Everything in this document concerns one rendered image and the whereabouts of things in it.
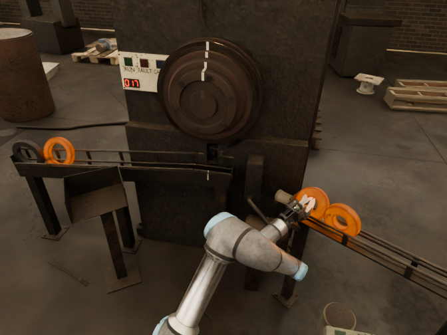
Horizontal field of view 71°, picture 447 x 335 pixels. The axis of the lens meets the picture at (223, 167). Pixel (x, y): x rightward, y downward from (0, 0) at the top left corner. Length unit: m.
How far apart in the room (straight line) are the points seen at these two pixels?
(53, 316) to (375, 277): 1.89
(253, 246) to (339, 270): 1.28
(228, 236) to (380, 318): 1.28
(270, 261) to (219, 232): 0.18
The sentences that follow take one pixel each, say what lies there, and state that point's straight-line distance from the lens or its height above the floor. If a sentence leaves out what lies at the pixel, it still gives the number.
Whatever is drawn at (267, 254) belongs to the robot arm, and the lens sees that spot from 1.01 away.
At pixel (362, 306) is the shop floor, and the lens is 2.11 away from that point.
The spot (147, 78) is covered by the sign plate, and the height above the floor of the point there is 1.13.
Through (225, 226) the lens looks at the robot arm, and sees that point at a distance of 1.03.
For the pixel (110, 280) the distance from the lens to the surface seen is 2.11.
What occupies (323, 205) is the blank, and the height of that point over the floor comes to 0.74.
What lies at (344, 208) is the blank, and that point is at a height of 0.80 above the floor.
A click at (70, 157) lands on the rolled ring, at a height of 0.66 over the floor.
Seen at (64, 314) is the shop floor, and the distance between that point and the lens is 2.07.
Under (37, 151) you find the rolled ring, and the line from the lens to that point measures 2.08.
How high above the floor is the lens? 1.65
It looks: 35 degrees down
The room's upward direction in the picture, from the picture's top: 2 degrees clockwise
